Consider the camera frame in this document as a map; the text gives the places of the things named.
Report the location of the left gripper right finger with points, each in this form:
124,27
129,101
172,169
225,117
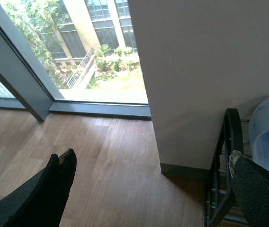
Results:
250,184

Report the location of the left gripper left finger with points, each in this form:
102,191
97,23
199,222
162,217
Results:
41,200

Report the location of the black metal shoe rack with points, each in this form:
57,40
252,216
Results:
220,206

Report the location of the grey window frame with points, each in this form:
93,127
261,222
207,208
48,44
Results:
25,77

